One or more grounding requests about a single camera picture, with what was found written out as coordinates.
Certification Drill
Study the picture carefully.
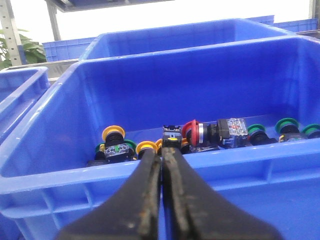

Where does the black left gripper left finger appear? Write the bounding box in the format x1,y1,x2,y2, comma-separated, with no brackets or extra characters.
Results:
56,149,161,240

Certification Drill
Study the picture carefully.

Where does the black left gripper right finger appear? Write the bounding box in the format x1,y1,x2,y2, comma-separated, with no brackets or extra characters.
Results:
162,147,283,240

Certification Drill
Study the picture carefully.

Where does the red push button switch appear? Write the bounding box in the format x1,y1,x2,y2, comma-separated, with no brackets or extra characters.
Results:
181,118,249,153

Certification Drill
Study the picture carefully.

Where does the blue plastic bin with buttons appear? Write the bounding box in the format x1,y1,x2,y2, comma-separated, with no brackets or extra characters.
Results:
0,36,320,240

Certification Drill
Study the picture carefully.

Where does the green push button left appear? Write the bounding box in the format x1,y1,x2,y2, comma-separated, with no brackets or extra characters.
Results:
86,139,138,167

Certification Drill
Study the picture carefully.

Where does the green push button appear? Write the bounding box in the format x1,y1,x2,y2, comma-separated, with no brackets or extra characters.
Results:
247,124,278,146
86,139,138,167
302,123,320,139
275,117,307,143

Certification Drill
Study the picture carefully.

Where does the yellow push button upright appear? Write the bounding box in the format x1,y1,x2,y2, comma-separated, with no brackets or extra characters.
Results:
101,125,135,164

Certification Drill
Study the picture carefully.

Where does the yellow push button near finger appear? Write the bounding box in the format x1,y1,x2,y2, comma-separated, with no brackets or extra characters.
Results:
135,140,158,160

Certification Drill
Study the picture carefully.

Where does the black yellow contact block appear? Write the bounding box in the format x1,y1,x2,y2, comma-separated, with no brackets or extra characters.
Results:
162,125,182,149

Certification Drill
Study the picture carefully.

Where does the green push button centre right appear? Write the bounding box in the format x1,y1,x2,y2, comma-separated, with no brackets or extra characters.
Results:
247,124,278,146

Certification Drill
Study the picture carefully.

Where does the green push button far right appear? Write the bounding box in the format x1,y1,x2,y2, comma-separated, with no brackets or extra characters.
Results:
302,123,320,139

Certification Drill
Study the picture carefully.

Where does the blue plastic bin left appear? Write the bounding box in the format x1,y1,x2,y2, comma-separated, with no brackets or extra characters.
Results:
0,66,50,143

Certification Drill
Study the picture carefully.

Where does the blue crate background left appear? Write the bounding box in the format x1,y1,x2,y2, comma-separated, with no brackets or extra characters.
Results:
42,37,95,62

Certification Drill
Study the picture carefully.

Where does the blue crate background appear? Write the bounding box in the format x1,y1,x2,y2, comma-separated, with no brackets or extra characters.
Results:
42,37,95,62
247,15,319,33

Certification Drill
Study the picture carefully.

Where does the blue plastic bin behind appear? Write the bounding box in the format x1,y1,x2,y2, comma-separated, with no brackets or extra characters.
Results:
79,18,293,61

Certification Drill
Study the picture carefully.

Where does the green potted plant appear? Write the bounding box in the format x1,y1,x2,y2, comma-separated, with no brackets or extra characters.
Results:
0,29,47,70

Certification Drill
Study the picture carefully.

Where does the blue crate background right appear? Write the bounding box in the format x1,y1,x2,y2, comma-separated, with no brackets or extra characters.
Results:
247,15,319,33

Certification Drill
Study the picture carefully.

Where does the perforated metal rack post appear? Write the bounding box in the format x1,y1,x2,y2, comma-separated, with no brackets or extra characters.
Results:
0,0,26,66

